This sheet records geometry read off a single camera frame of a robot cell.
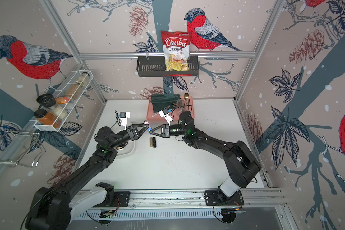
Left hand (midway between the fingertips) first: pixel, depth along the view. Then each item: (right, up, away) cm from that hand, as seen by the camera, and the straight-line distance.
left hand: (149, 125), depth 69 cm
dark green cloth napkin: (0, +15, +51) cm, 54 cm away
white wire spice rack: (-45, +16, +6) cm, 48 cm away
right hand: (+1, -5, +1) cm, 5 cm away
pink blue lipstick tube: (0, -2, 0) cm, 2 cm away
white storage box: (-16, -18, +16) cm, 29 cm away
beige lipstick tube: (-4, -14, +26) cm, 30 cm away
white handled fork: (-3, +4, +41) cm, 42 cm away
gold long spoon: (+21, +18, +37) cm, 46 cm away
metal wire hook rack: (-55, -6, -1) cm, 56 cm away
